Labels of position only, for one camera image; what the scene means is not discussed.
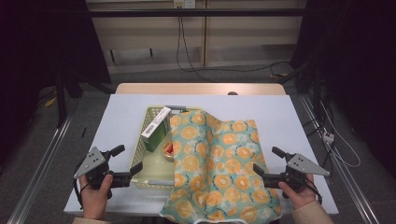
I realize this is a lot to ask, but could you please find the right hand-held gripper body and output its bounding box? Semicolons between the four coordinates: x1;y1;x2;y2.
262;152;331;200

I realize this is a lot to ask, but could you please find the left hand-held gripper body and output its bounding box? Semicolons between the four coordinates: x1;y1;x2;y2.
73;147;134;200

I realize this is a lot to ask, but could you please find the pale yellow plastic basket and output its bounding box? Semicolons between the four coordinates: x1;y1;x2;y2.
129;105;204;190

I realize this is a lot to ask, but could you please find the round tin with red label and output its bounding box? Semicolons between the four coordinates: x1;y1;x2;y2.
161;141;176;162

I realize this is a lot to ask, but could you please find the tall green and white box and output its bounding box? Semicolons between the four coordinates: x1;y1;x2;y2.
140;105;173;153

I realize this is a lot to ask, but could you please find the orange-print cloth bag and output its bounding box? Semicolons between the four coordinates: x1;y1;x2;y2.
159;109;284;224

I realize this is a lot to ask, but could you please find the person's right hand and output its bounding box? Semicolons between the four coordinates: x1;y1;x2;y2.
277;173;321;210

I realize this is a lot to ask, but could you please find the person's left hand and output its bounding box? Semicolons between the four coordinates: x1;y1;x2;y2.
78;174;114;220

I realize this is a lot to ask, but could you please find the white board table cover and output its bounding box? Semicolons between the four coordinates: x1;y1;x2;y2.
64;92;340;217

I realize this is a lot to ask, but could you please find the white power strip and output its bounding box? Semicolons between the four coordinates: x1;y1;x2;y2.
321;130;335;145

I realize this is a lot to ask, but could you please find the black metal stand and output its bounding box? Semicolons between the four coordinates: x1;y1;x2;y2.
54;62;116;129
275;59;325;125

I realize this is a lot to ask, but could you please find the black curtain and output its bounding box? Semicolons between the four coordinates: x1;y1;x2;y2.
0;0;111;162
290;0;396;178

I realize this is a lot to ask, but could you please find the black horizontal bar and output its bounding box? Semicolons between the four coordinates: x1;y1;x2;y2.
88;8;307;18

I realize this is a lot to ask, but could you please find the white cable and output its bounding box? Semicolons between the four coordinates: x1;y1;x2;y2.
320;102;362;169

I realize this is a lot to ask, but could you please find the aluminium floor rail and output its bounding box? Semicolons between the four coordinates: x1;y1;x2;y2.
297;94;381;224
6;115;76;224

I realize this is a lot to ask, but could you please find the black cable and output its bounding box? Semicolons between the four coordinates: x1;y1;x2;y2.
176;15;219;83
180;15;292;74

